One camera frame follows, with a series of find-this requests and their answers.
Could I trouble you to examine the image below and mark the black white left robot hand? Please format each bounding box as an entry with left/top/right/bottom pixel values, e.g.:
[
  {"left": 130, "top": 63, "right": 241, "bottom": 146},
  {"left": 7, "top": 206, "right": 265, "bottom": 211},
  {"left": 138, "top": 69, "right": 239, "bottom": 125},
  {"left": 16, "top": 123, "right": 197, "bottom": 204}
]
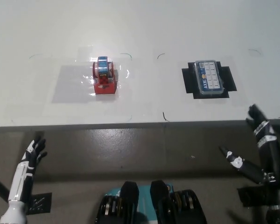
[{"left": 20, "top": 136, "right": 48, "bottom": 176}]

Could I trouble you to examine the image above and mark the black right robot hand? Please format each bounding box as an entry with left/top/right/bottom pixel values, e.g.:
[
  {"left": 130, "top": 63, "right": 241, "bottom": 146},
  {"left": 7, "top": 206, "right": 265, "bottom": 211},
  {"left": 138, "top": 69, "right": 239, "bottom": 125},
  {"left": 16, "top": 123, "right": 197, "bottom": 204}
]
[{"left": 218, "top": 104, "right": 280, "bottom": 185}]

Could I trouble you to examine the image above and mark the clear plastic battery box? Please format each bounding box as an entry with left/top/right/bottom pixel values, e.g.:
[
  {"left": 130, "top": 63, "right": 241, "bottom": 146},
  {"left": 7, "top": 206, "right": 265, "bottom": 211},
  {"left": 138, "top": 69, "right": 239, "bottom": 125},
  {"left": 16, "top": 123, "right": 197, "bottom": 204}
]
[{"left": 194, "top": 60, "right": 225, "bottom": 95}]

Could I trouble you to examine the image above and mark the black floor tape patch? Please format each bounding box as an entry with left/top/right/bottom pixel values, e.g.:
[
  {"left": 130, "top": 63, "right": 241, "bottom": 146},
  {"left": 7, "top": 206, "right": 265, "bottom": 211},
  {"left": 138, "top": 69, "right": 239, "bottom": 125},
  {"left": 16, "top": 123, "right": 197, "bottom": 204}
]
[{"left": 25, "top": 192, "right": 53, "bottom": 214}]

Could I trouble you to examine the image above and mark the red tape dispenser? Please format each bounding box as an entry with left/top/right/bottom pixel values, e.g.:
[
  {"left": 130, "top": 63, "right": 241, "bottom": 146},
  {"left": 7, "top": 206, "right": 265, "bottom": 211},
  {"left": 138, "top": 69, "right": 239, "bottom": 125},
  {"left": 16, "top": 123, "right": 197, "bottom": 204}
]
[{"left": 92, "top": 55, "right": 118, "bottom": 96}]

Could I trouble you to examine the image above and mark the black tape cross patch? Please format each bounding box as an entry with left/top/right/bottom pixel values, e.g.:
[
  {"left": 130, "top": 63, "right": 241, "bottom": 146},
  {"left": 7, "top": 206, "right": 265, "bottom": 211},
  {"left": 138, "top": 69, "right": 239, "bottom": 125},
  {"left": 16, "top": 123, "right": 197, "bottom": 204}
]
[{"left": 182, "top": 61, "right": 238, "bottom": 99}]

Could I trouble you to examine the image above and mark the clear plastic film sheet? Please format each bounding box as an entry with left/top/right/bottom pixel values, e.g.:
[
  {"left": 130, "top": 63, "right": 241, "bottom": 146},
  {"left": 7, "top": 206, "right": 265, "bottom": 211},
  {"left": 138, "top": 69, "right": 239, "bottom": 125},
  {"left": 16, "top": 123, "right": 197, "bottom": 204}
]
[
  {"left": 154, "top": 54, "right": 251, "bottom": 108},
  {"left": 4, "top": 46, "right": 134, "bottom": 122}
]

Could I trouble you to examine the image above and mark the grey rectangular paper patch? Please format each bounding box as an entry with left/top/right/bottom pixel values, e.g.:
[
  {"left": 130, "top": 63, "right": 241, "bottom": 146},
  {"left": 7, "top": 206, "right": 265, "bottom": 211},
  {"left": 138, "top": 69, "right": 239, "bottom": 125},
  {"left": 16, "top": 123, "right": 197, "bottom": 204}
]
[{"left": 51, "top": 64, "right": 122, "bottom": 104}]

